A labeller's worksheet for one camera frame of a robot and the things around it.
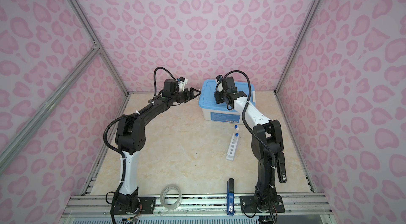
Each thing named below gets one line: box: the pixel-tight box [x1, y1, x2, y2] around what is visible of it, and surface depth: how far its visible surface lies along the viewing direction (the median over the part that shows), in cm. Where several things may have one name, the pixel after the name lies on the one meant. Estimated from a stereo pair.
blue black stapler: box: [226, 177, 235, 216], surface depth 74 cm
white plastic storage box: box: [201, 107, 243, 125], surface depth 99 cm
